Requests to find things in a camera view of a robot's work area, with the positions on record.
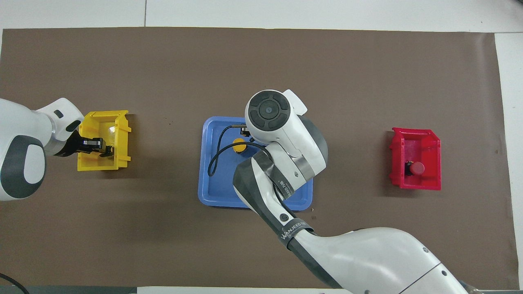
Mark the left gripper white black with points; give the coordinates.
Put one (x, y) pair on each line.
(65, 122)

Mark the red push button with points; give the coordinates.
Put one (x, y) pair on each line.
(416, 168)

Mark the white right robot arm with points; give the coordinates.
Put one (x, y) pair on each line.
(367, 257)

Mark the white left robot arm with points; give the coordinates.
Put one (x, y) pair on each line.
(16, 122)

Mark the yellow plastic storage bin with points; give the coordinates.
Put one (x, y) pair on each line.
(96, 163)

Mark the blue plastic tray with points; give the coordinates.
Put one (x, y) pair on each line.
(220, 188)

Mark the brown table mat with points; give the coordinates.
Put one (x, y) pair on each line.
(261, 61)

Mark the red plastic storage bin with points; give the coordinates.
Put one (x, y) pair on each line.
(429, 143)

